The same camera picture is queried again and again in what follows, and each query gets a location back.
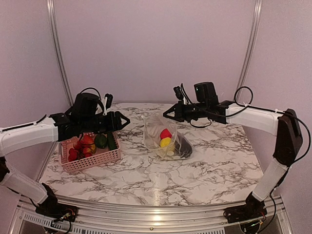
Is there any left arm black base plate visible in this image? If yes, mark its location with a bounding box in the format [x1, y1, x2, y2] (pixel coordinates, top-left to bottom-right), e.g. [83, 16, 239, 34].
[36, 191, 78, 222]

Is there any red fake pepper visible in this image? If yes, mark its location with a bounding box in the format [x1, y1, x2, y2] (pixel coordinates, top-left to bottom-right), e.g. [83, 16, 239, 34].
[160, 128, 172, 139]

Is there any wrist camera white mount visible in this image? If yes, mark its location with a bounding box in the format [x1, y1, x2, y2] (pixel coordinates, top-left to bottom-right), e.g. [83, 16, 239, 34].
[101, 94, 113, 116]
[173, 83, 192, 105]

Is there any aluminium frame post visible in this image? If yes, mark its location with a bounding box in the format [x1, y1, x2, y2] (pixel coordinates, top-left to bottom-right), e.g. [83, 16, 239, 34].
[46, 0, 74, 106]
[236, 0, 263, 89]

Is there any pink perforated plastic basket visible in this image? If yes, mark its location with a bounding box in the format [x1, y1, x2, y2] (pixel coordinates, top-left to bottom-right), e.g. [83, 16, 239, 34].
[59, 133, 121, 173]

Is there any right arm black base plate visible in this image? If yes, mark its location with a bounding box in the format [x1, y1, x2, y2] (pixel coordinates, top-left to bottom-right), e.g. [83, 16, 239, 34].
[223, 193, 267, 223]

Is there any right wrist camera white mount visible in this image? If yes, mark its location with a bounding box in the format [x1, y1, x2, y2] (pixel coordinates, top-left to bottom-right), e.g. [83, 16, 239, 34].
[173, 83, 192, 105]

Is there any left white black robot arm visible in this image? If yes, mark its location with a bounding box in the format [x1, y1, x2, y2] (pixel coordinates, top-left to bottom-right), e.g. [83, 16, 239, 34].
[0, 91, 130, 217]

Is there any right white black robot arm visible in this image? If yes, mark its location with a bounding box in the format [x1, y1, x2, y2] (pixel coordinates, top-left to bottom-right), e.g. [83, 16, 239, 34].
[163, 82, 303, 218]

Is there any yellow fake lemon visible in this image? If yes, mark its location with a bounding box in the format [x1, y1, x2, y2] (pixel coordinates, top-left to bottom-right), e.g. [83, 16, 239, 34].
[160, 138, 175, 151]

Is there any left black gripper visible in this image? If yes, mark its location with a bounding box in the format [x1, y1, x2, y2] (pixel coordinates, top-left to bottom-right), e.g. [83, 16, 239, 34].
[79, 111, 129, 134]

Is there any right aluminium frame post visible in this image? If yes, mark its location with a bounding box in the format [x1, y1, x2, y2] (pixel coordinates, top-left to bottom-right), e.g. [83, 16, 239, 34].
[236, 0, 263, 89]

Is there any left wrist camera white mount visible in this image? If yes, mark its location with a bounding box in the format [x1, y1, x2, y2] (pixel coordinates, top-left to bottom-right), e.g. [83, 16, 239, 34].
[101, 94, 113, 116]

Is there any green fake cucumber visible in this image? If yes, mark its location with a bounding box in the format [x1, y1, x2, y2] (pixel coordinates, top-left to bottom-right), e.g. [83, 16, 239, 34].
[107, 132, 117, 151]

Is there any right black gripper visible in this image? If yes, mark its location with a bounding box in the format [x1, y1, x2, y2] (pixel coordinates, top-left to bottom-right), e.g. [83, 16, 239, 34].
[163, 100, 209, 122]

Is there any clear zip top bag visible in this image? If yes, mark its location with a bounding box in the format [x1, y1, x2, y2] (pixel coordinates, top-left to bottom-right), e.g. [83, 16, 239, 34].
[143, 115, 193, 160]

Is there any left aluminium frame post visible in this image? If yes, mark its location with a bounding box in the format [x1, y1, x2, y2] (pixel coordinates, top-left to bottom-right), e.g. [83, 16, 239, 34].
[46, 0, 74, 106]

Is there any dark purple fake eggplant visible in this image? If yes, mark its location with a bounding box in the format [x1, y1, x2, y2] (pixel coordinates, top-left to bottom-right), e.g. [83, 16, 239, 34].
[175, 138, 193, 159]

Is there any front aluminium rail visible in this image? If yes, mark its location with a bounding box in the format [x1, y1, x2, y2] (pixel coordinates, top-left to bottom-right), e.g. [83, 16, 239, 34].
[9, 192, 293, 234]

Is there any dark green fake avocado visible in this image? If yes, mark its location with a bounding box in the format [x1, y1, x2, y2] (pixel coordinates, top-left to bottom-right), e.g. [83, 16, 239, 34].
[94, 134, 107, 149]

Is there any red fake cherry tomato bunch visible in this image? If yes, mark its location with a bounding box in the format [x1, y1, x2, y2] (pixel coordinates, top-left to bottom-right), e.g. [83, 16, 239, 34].
[67, 135, 94, 162]

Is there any red orange fake mango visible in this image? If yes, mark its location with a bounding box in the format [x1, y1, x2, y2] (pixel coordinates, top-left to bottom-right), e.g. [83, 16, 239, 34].
[89, 144, 97, 154]

